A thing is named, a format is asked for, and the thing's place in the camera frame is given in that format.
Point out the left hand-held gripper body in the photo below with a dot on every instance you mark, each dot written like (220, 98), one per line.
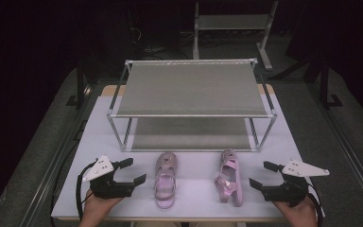
(102, 186)

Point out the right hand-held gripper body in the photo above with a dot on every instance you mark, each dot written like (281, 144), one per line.
(293, 189)

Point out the pink sandal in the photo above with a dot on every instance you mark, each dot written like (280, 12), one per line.
(165, 189)
(230, 176)

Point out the grey two-tier shoe rack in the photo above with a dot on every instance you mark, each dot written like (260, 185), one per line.
(189, 88)

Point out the person's left hand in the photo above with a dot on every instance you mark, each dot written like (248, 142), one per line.
(97, 209)

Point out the person's right hand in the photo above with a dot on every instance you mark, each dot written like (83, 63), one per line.
(299, 214)

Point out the black stand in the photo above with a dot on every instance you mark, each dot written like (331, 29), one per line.
(80, 85)
(326, 88)

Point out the metal floor rail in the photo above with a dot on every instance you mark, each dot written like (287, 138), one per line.
(48, 176)
(349, 154)

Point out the grey metal frame shelf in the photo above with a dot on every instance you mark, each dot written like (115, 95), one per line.
(233, 22)

